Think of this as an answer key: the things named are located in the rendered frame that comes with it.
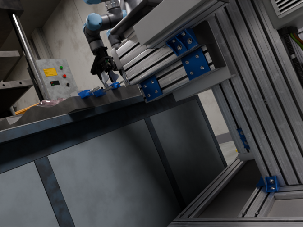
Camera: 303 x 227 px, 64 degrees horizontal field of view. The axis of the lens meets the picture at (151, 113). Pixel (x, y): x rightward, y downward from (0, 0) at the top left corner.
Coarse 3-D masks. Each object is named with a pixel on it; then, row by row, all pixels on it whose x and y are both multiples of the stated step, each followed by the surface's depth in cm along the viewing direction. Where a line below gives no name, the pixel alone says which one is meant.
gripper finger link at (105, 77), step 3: (102, 72) 128; (102, 75) 128; (105, 75) 127; (108, 75) 125; (102, 78) 127; (105, 78) 127; (108, 78) 125; (102, 81) 127; (105, 81) 127; (105, 84) 128
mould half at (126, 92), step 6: (114, 90) 129; (120, 90) 133; (126, 90) 136; (132, 90) 139; (138, 90) 143; (108, 96) 125; (114, 96) 128; (120, 96) 131; (126, 96) 134; (132, 96) 138
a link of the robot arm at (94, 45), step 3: (93, 42) 127; (96, 42) 127; (99, 42) 127; (102, 42) 130; (90, 45) 128; (93, 45) 127; (96, 45) 127; (99, 45) 127; (102, 45) 128; (90, 48) 129; (93, 48) 127; (96, 48) 127
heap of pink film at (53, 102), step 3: (57, 99) 122; (60, 99) 120; (63, 99) 120; (39, 102) 110; (42, 102) 110; (45, 102) 110; (48, 102) 108; (51, 102) 109; (54, 102) 108; (57, 102) 108; (36, 105) 110
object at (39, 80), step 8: (16, 16) 184; (16, 24) 182; (16, 32) 182; (24, 40) 182; (24, 48) 181; (32, 56) 183; (32, 64) 181; (32, 72) 181; (40, 80) 181; (40, 88) 180; (48, 96) 182; (8, 112) 224
